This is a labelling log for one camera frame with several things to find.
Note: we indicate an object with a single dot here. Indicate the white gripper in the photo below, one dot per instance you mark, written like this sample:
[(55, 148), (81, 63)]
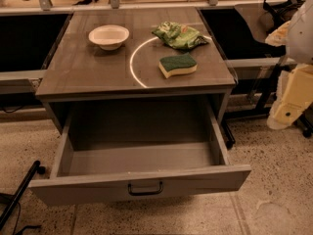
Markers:
[(302, 36)]

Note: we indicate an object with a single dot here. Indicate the green yellow sponge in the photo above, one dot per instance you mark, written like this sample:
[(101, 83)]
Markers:
[(177, 65)]

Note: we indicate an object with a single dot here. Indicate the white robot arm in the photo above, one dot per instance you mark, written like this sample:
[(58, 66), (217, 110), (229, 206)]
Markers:
[(299, 45)]

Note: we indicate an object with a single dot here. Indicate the grey wooden drawer cabinet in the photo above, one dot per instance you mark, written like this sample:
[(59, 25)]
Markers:
[(81, 71)]

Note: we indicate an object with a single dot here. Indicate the open grey top drawer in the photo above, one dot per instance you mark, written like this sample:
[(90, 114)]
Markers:
[(102, 152)]

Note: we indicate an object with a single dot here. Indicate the grey side table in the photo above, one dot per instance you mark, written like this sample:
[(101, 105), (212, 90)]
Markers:
[(257, 19)]

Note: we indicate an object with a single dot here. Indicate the green chip bag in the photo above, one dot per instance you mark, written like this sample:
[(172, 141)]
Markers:
[(179, 36)]

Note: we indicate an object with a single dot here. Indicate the white paper bowl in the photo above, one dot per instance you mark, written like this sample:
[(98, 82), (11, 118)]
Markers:
[(109, 37)]

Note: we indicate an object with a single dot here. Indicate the black stand leg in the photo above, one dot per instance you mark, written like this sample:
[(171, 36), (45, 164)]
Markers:
[(12, 201)]

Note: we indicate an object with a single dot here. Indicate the black headset with cables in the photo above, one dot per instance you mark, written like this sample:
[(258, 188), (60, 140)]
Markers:
[(281, 12)]

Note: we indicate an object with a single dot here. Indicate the black drawer handle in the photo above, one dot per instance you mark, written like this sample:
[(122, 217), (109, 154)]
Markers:
[(140, 190)]

